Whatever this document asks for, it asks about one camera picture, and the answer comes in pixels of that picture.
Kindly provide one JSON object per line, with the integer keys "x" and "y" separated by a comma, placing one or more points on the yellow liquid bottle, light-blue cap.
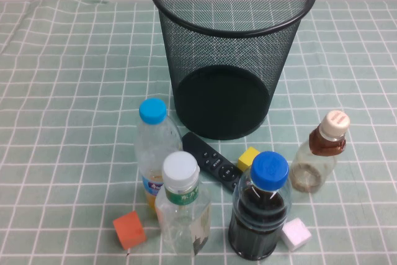
{"x": 153, "y": 141}

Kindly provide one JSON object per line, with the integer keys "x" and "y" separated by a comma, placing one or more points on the white foam cube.
{"x": 296, "y": 234}

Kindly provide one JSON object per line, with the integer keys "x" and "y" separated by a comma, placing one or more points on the orange cube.
{"x": 128, "y": 231}

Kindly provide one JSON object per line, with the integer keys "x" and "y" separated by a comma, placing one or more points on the clear bottle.
{"x": 181, "y": 168}

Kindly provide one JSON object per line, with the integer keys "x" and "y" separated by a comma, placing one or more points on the dark liquid bottle, blue cap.
{"x": 257, "y": 215}

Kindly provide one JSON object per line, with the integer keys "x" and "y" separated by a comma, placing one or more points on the black mesh wastebasket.
{"x": 167, "y": 44}

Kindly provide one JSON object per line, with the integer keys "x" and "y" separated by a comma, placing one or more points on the yellow cube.
{"x": 246, "y": 158}

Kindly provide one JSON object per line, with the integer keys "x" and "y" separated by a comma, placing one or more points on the black remote control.
{"x": 201, "y": 151}

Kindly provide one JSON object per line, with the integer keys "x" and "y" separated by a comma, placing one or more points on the brown-label bottle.
{"x": 336, "y": 122}

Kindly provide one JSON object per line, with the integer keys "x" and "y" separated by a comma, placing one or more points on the green checked tablecloth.
{"x": 62, "y": 91}

